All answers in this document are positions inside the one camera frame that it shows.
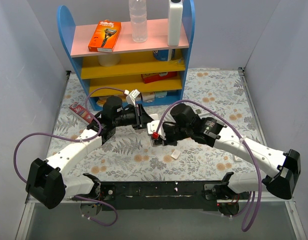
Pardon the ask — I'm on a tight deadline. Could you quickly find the blue round tin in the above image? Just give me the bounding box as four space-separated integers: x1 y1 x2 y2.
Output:
152 49 175 62

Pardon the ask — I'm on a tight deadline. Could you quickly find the light blue small box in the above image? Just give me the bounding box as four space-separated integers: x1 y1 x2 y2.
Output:
154 91 168 99

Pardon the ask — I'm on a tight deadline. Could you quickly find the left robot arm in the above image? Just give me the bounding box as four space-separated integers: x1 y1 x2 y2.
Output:
25 96 159 209

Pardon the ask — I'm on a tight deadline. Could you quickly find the red toothpaste box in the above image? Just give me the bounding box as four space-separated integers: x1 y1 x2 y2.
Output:
68 102 94 124

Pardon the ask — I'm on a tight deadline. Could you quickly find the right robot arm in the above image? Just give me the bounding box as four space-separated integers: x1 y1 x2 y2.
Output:
151 103 301 200

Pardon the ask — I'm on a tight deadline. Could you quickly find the yellow small box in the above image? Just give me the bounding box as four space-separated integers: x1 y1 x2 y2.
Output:
96 96 107 108

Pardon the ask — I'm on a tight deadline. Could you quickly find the white orange small box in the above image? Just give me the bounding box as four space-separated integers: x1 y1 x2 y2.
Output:
141 92 155 103

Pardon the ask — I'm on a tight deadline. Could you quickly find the clear plastic bottle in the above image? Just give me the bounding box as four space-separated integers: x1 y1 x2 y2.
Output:
128 0 148 43

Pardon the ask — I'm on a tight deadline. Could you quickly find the orange razor box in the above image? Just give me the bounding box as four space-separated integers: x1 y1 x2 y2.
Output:
88 20 122 53

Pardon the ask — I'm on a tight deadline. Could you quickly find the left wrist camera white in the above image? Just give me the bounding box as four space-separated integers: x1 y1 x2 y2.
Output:
123 89 140 107

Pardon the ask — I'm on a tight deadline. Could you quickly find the blue wooden shelf unit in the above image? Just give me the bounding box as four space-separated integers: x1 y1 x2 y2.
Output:
56 0 196 111

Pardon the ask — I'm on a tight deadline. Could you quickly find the red white remote control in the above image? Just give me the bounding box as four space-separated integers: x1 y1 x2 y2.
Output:
146 113 166 147

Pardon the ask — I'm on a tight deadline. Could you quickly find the white long remote control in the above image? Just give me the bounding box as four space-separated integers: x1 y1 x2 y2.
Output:
233 155 242 162

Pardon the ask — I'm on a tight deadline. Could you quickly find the floral table mat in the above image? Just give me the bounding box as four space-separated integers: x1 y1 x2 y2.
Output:
40 68 267 183

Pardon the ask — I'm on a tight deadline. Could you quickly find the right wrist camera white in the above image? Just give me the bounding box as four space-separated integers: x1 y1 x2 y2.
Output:
146 120 166 140

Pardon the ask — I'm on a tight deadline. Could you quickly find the white plastic bottle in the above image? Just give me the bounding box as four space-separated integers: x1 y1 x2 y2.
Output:
167 0 183 46

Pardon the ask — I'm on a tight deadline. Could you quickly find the white battery cover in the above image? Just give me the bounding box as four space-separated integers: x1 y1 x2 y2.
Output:
170 149 181 160

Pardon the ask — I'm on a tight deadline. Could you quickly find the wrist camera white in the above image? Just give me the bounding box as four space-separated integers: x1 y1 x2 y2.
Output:
123 89 140 107
146 120 166 140

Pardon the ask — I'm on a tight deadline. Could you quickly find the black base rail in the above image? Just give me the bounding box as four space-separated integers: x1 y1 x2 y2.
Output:
88 180 240 216

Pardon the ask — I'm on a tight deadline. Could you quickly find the red flat box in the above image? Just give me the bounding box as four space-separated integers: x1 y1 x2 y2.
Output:
141 71 178 84

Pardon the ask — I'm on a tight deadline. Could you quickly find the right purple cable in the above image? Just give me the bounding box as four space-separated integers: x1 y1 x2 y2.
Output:
156 99 263 232

